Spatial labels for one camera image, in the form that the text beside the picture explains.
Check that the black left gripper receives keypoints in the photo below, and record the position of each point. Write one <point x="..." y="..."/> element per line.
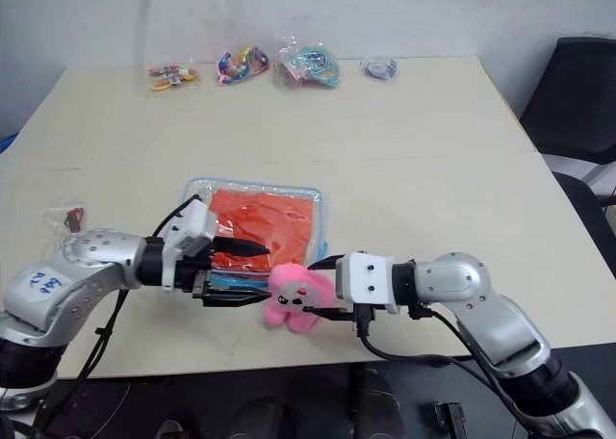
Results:
<point x="192" y="274"/>

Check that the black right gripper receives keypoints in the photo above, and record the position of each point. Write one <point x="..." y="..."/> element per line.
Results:
<point x="373" y="309"/>

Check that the orange cloth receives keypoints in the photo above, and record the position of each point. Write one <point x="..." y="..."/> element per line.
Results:
<point x="197" y="191"/>
<point x="274" y="217"/>

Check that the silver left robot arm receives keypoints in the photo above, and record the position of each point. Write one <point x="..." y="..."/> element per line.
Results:
<point x="91" y="265"/>

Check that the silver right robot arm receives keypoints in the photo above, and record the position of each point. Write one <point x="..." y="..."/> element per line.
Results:
<point x="462" y="277"/>

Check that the pink plush toy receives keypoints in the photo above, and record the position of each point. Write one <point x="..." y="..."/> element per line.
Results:
<point x="289" y="287"/>

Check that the large dark rounded shape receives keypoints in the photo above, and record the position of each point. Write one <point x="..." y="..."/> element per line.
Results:
<point x="377" y="403"/>

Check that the small bag with red item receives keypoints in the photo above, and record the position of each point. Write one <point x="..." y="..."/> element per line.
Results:
<point x="67" y="217"/>

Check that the bag of yellow orange clips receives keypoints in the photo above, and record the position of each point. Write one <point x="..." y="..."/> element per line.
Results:
<point x="171" y="75"/>

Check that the bag of multicoloured items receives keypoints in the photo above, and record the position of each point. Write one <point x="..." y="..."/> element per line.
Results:
<point x="240" y="63"/>

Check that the bag of teal items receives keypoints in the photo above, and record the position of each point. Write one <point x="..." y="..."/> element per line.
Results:
<point x="305" y="66"/>

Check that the small bag with blue item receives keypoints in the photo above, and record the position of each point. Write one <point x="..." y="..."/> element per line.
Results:
<point x="380" y="68"/>

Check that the blue object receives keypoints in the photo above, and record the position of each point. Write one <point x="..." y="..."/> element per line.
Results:
<point x="7" y="143"/>

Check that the black office chair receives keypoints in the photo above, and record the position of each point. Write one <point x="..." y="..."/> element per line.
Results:
<point x="572" y="102"/>

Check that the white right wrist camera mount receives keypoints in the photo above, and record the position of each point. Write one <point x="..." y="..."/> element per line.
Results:
<point x="368" y="280"/>

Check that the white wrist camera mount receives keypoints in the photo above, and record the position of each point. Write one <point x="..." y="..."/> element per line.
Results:
<point x="368" y="280"/>
<point x="195" y="220"/>

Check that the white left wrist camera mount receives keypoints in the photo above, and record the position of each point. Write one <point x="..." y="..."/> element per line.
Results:
<point x="195" y="220"/>

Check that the black rectangular bracket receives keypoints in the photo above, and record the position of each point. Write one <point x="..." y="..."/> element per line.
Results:
<point x="450" y="417"/>

